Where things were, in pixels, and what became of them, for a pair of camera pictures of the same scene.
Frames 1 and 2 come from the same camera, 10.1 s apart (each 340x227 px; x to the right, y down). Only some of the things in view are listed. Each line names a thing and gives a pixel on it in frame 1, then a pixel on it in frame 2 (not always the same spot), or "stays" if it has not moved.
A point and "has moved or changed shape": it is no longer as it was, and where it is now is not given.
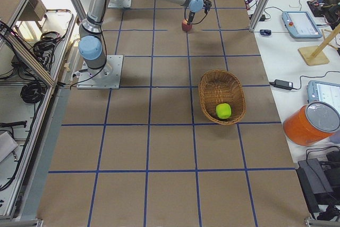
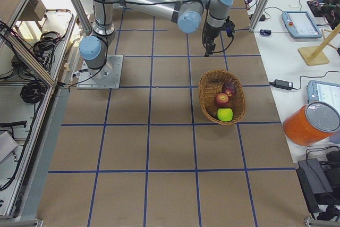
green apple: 223,110 has moved or changed shape
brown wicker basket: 219,86 stays
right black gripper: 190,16 → 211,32
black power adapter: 282,84 stays
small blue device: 265,32 stays
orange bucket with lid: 311,124 stays
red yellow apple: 185,26 has moved or changed shape
